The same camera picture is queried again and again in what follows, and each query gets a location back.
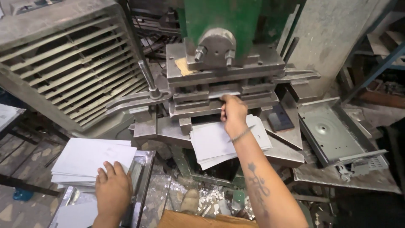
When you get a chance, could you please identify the person's right hand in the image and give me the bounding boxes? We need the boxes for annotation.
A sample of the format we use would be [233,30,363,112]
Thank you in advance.
[220,94,249,136]

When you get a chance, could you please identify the person's left hand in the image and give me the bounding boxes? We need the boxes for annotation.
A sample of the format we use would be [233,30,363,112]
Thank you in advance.
[94,161,134,220]

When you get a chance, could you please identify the single white metal sheet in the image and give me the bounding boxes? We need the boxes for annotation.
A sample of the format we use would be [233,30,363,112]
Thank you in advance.
[207,91,242,99]

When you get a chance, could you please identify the thin silver wrist bangle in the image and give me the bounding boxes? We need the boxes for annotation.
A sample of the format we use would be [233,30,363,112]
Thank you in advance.
[228,125,256,143]

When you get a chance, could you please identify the shiny steel stand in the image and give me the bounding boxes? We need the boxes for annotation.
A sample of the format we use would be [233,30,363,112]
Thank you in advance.
[47,150,156,228]

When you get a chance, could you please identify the stack of white metal sheets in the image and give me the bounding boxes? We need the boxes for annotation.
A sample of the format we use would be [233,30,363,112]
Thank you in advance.
[189,114,273,171]
[51,137,137,192]

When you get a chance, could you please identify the black smartphone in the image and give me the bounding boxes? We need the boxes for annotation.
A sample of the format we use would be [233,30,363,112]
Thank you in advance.
[267,103,295,133]

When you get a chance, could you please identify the green power press machine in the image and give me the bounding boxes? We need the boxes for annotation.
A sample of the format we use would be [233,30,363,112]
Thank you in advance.
[106,0,321,190]

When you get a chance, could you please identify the dusty brown shoe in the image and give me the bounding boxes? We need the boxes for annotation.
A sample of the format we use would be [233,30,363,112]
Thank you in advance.
[180,189,200,214]

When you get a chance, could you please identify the heap of punched metal scraps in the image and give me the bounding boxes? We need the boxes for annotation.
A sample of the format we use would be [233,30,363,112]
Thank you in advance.
[171,182,255,220]

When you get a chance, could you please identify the blue plastic object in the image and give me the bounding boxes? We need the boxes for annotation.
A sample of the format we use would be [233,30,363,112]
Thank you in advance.
[12,188,34,202]

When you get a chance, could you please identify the brown wooden board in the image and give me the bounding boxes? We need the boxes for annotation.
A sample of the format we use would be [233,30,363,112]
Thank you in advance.
[158,209,259,228]

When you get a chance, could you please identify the grey sheet metal chassis tray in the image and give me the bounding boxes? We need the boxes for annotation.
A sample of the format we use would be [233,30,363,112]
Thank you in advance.
[297,97,390,169]

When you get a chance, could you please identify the grey steel work plate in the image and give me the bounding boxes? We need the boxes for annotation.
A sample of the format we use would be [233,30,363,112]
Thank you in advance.
[292,158,402,194]

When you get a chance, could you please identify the dark table with white sheet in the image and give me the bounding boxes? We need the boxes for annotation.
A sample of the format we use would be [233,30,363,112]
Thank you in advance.
[0,103,26,140]

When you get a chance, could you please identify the grey louvred air cooler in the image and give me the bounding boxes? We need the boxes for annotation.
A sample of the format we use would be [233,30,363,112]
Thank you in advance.
[0,0,149,133]

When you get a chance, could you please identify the blue metal storage rack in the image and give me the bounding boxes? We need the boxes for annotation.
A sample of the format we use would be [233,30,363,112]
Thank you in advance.
[340,0,405,108]

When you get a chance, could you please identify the steel press lever handle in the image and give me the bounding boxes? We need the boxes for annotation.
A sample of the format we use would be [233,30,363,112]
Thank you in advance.
[138,60,161,99]

